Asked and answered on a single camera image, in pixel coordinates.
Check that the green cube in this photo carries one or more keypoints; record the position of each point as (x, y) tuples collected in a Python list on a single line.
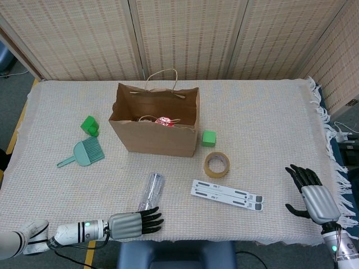
[(209, 138)]

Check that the clear plastic water bottle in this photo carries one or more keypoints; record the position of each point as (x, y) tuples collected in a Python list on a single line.
[(151, 190)]

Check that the white power strip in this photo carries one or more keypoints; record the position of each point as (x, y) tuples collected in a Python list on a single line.
[(342, 136)]

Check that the blue padded seat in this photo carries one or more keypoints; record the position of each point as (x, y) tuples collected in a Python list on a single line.
[(176, 255)]

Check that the woven folding screen panel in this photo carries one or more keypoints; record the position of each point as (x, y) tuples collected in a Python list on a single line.
[(78, 39), (280, 39), (188, 39), (342, 61)]

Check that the green block with knob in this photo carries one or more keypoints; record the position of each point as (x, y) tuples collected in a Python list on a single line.
[(88, 123)]

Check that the brown paper bag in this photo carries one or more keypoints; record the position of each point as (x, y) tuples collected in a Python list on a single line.
[(157, 140)]

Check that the beige woven tablecloth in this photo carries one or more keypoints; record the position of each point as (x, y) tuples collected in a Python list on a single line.
[(266, 126)]

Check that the black box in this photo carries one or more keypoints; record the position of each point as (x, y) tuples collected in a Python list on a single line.
[(350, 154)]

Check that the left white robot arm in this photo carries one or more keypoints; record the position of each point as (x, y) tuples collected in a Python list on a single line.
[(73, 234)]

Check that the green chip can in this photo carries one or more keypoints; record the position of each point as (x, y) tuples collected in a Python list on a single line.
[(165, 122)]

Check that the white folding laptop stand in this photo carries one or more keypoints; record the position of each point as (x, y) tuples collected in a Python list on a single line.
[(224, 193)]

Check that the brown packing tape roll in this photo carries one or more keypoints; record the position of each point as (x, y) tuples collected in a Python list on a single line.
[(207, 168)]

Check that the brass screen hinge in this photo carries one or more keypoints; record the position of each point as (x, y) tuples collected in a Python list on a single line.
[(352, 102)]

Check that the right black-silver robot hand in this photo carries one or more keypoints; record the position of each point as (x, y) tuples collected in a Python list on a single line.
[(321, 200)]

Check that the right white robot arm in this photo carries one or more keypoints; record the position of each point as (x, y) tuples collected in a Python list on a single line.
[(343, 249)]

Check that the blue-grey office chair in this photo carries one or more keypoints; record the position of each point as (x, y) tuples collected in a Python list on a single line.
[(5, 57)]

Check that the teal plastic brush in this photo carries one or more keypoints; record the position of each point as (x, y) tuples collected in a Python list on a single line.
[(87, 152)]

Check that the left black-silver robot hand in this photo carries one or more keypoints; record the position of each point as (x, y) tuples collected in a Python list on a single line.
[(126, 225)]

